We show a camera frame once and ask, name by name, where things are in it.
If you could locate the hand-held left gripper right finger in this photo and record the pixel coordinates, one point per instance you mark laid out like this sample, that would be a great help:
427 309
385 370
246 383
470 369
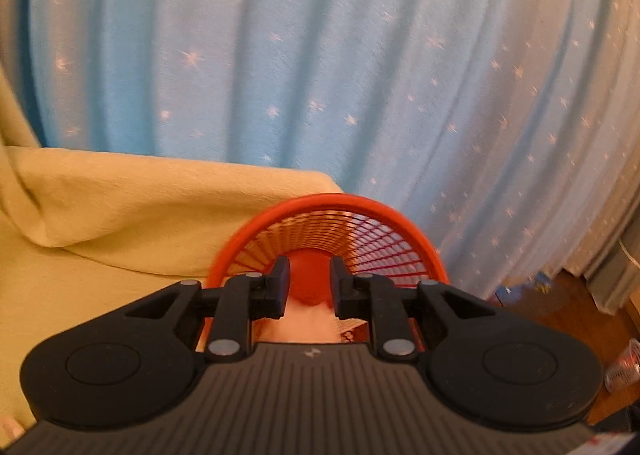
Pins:
340 287

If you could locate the yellow-green fleece blanket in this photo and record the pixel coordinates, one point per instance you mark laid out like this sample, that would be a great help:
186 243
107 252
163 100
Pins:
100 215

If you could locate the clear ribbed plastic cup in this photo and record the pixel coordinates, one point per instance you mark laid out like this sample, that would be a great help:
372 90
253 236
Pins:
625 367

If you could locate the blue star-print curtain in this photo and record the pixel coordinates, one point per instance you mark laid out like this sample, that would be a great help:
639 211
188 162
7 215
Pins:
300 60

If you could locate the blue printed packet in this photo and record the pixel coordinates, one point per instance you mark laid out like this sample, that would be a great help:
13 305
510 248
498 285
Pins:
537 282

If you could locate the orange plastic mesh basket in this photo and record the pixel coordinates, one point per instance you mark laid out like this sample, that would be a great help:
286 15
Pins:
390 212

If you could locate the beige curtain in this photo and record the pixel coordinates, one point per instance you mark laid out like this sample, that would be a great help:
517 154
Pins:
615 275

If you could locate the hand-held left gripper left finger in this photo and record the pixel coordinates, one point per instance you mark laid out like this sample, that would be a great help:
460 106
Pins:
280 285

